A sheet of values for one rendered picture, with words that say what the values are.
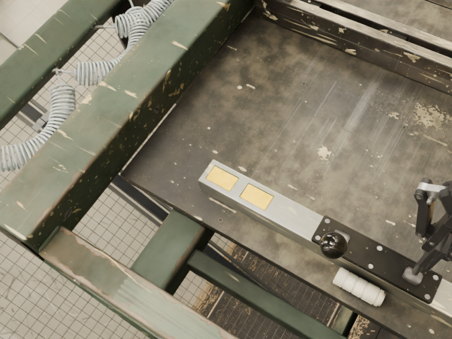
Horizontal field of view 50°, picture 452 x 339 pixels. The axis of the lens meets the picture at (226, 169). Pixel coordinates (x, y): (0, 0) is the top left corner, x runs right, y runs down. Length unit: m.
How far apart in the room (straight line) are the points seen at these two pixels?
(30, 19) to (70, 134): 5.07
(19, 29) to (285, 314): 5.27
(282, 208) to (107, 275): 0.30
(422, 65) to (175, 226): 0.56
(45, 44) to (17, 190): 0.64
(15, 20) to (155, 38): 4.97
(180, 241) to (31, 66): 0.70
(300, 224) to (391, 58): 0.41
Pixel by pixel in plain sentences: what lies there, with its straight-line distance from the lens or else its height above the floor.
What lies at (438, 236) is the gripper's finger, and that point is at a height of 1.50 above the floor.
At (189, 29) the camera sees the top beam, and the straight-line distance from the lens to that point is 0.99.
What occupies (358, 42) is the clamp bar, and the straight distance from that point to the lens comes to 1.05.
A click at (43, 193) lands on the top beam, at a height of 1.89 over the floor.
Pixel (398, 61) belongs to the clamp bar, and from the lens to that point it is 1.04.
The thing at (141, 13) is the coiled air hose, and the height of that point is 2.03.
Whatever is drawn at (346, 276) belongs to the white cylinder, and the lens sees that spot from 0.81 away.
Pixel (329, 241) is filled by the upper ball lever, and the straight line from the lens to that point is 0.69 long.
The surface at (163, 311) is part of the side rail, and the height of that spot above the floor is 1.64.
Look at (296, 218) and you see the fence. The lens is 0.82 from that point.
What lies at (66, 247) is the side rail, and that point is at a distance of 0.85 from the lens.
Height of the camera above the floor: 1.86
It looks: 12 degrees down
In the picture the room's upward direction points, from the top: 50 degrees counter-clockwise
